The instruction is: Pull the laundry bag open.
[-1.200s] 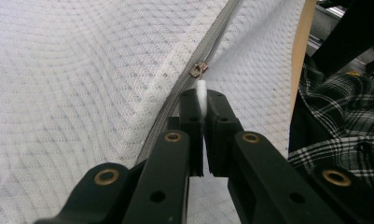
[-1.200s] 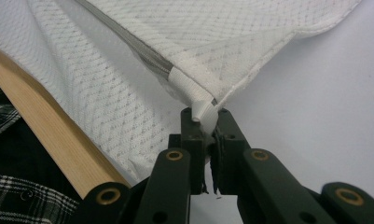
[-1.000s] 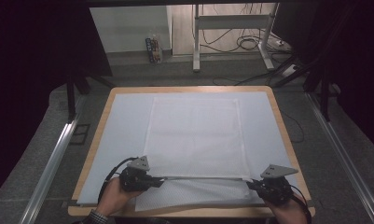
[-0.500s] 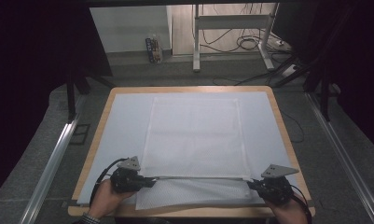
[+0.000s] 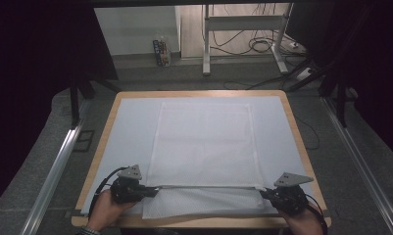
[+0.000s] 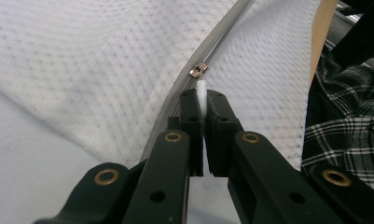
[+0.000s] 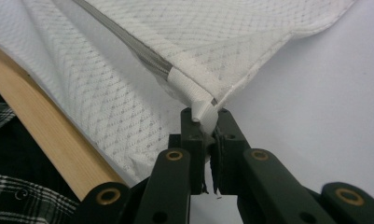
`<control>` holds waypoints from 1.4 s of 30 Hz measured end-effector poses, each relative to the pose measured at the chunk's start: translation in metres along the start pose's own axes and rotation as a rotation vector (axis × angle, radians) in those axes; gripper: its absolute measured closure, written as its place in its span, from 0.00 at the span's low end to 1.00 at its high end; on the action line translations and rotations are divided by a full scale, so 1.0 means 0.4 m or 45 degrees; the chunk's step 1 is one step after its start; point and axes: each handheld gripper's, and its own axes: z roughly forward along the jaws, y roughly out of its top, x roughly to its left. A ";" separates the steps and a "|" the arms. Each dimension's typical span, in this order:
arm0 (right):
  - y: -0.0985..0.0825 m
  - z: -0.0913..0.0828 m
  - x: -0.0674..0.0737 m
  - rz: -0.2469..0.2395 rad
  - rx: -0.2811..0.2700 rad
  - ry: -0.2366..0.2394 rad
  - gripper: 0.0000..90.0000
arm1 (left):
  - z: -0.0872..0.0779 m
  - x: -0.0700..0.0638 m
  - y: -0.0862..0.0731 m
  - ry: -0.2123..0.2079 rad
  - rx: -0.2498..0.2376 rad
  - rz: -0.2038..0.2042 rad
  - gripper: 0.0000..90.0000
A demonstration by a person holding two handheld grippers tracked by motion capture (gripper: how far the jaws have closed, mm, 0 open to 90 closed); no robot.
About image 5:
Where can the person's right hand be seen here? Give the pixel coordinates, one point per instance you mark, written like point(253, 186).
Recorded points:
point(306, 223)

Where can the black metal stand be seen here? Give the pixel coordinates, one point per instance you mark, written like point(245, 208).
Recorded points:
point(74, 104)
point(341, 104)

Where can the dark curtain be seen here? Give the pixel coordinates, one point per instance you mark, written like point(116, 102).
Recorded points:
point(377, 71)
point(37, 81)

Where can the small white power strip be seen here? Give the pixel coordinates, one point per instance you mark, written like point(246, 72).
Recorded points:
point(294, 45)

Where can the silver wristwatch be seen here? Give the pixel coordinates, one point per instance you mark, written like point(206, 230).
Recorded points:
point(88, 231)

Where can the person's left hand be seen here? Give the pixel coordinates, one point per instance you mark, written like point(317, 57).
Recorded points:
point(104, 209)

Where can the white metal desk frame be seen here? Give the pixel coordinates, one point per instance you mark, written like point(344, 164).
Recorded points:
point(243, 23)

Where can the large white power strip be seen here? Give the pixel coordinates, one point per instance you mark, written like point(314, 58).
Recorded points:
point(304, 73)

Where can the white cloth towel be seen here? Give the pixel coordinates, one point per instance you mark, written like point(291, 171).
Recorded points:
point(204, 147)

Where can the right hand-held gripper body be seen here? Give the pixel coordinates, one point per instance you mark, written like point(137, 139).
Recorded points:
point(290, 199)

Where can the pale blue table mat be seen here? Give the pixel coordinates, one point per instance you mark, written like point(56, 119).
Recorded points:
point(132, 130)

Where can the aluminium floor rail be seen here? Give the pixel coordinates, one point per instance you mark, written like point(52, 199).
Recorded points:
point(53, 178)
point(360, 163)

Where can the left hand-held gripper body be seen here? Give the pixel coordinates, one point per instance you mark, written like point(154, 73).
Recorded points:
point(127, 191)

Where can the colourful packet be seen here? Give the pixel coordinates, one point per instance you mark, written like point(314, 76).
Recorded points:
point(162, 52)

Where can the black floor plate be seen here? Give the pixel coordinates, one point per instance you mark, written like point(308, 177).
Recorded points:
point(84, 140)

